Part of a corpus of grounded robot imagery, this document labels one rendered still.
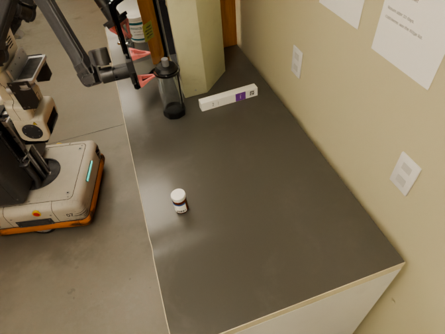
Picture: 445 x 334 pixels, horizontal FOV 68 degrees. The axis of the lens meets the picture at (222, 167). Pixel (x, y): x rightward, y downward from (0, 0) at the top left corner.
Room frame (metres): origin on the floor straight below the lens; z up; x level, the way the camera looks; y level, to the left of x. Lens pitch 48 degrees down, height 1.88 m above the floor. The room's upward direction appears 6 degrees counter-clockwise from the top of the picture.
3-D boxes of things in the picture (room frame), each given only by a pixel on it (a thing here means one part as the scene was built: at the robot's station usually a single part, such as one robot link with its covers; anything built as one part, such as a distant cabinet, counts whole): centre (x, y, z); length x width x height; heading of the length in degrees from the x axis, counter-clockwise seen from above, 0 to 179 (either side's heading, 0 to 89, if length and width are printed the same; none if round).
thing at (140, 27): (1.47, 0.29, 1.19); 0.30 x 0.01 x 0.40; 153
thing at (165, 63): (1.20, 0.18, 1.18); 0.09 x 0.09 x 0.07
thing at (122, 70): (1.16, 0.34, 1.20); 0.07 x 0.07 x 0.10; 14
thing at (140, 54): (1.18, 0.27, 1.23); 0.09 x 0.07 x 0.07; 104
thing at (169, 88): (1.20, 0.18, 1.06); 0.11 x 0.11 x 0.21
